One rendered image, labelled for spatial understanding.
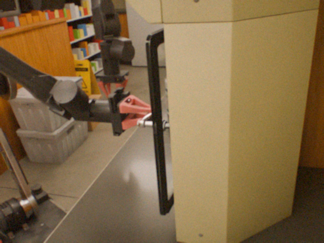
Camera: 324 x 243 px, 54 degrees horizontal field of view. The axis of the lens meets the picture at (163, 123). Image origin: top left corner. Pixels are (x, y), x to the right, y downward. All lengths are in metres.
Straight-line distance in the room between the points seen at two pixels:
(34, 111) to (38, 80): 2.09
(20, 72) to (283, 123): 0.58
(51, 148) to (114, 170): 1.98
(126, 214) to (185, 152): 0.30
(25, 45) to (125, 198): 2.59
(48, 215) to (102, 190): 1.16
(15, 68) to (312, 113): 0.77
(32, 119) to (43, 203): 0.98
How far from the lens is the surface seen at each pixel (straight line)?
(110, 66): 1.09
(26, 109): 2.92
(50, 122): 2.85
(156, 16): 0.54
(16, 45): 3.24
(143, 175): 0.97
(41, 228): 1.97
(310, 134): 1.00
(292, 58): 0.64
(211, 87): 0.55
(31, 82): 0.80
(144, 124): 0.67
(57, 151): 2.96
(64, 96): 0.71
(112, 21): 1.08
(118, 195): 0.91
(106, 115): 0.74
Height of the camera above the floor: 1.48
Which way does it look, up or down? 25 degrees down
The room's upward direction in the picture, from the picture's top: 4 degrees counter-clockwise
